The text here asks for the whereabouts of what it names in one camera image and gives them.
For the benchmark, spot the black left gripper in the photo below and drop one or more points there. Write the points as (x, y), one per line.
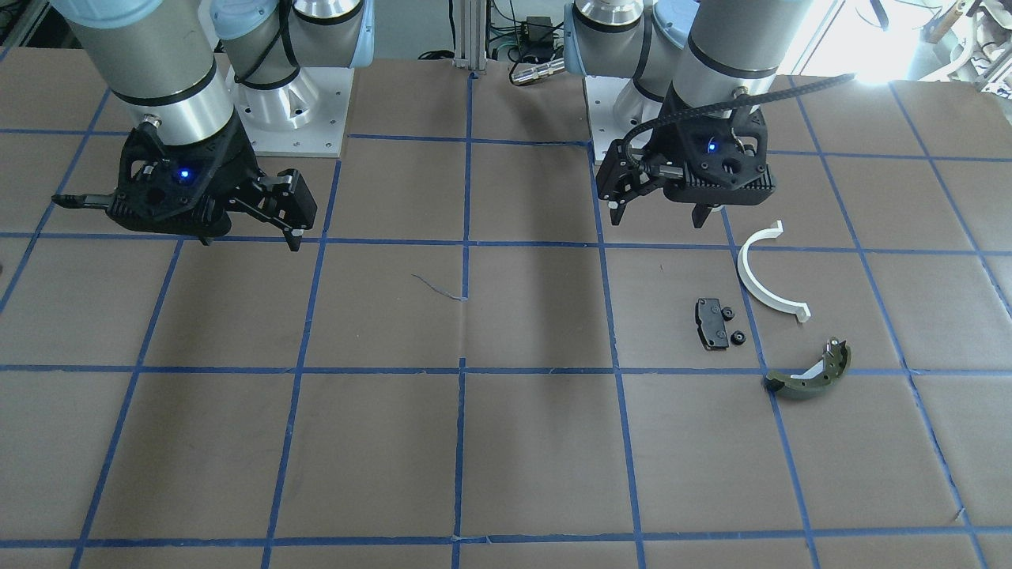
(662, 136)

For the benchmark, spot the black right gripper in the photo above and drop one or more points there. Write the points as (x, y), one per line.
(231, 164)

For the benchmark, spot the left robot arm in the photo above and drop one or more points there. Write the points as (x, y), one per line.
(684, 85)

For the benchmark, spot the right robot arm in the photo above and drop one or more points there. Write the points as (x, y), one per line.
(155, 58)

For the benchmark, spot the black brake pad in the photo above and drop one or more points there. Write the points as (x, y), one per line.
(710, 324)

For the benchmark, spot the olive metal brake shoe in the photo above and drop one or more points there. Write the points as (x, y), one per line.
(816, 380)

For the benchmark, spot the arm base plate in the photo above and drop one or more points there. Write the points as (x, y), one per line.
(306, 118)
(614, 107)

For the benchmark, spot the white curved plastic bracket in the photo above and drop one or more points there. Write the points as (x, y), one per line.
(756, 280)

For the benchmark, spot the aluminium frame post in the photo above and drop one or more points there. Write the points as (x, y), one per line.
(469, 32)

